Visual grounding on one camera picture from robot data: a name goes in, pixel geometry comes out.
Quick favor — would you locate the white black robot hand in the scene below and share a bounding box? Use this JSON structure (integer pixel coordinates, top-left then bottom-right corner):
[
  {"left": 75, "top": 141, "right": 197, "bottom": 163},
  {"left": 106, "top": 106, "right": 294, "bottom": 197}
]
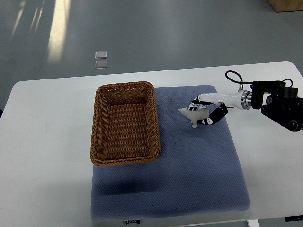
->
[{"left": 187, "top": 90, "right": 252, "bottom": 125}]

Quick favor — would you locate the white bear figurine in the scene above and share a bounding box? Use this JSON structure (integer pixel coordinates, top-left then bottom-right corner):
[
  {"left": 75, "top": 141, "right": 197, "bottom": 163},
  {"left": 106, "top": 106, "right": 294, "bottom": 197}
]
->
[{"left": 179, "top": 108, "right": 210, "bottom": 128}]

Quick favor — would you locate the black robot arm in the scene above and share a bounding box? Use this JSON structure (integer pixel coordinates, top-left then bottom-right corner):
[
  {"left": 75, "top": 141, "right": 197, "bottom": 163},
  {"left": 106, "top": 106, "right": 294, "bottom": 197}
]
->
[{"left": 250, "top": 79, "right": 303, "bottom": 132}]

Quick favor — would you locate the brown wicker basket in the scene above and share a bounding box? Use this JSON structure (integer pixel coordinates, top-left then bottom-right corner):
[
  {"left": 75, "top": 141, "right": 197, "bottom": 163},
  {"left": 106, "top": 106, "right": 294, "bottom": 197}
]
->
[{"left": 90, "top": 81, "right": 161, "bottom": 166}]

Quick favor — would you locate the blue textured mat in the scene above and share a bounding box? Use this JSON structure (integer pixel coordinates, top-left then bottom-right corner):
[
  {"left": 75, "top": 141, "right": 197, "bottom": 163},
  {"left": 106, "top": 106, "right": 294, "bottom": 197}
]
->
[{"left": 91, "top": 85, "right": 250, "bottom": 221}]

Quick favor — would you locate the wooden box corner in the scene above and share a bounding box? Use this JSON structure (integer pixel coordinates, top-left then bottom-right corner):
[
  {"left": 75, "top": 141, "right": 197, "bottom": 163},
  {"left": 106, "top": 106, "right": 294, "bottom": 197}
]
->
[{"left": 268, "top": 0, "right": 303, "bottom": 12}]

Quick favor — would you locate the black table control panel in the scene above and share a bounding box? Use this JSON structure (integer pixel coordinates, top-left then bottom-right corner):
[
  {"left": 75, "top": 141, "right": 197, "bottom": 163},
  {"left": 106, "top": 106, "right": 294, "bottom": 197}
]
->
[{"left": 285, "top": 215, "right": 303, "bottom": 222}]

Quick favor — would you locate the lower clear floor tile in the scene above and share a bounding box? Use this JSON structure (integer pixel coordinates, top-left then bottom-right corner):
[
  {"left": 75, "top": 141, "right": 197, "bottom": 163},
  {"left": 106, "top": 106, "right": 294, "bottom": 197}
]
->
[{"left": 95, "top": 60, "right": 107, "bottom": 69}]

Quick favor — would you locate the clear floor tile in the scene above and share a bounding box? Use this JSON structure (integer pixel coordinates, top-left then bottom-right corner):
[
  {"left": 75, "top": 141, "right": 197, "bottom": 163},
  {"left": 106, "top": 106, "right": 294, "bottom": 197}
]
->
[
  {"left": 95, "top": 60, "right": 107, "bottom": 69},
  {"left": 95, "top": 51, "right": 107, "bottom": 59}
]

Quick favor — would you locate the upper clear floor tile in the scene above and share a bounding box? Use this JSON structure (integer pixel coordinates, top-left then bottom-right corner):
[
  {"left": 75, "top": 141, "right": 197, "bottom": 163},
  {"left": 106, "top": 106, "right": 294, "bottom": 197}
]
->
[{"left": 95, "top": 51, "right": 107, "bottom": 59}]

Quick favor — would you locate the black label under mat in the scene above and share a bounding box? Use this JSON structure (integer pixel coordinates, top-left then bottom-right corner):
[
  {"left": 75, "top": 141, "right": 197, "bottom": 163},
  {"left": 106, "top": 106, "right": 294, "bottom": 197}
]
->
[{"left": 125, "top": 220, "right": 140, "bottom": 225}]

